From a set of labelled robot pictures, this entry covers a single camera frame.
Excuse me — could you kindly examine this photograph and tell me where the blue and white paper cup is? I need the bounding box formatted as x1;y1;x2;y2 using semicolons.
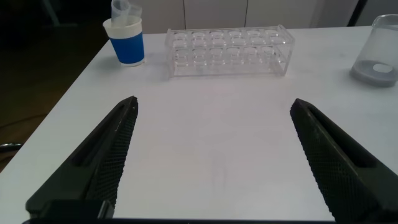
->
102;16;146;68

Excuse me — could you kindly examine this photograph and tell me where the metal chair base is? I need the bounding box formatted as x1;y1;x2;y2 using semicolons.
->
0;142;23;153

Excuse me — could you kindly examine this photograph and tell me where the red pigment test tube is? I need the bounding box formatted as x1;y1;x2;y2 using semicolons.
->
111;0;131;27

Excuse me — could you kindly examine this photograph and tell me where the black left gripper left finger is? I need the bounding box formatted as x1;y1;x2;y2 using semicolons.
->
25;95;140;220

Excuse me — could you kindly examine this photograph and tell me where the white partition panel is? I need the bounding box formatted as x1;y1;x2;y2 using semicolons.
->
309;0;360;28
245;0;327;29
183;0;249;30
130;0;187;34
354;0;398;27

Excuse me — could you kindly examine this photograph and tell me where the clear acrylic test tube rack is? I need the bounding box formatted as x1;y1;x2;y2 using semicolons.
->
164;24;295;78

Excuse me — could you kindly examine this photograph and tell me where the clear glass beaker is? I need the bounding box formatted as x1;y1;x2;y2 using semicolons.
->
348;14;398;88

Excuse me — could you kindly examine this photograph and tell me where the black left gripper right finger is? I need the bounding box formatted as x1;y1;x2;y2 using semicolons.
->
289;98;398;224

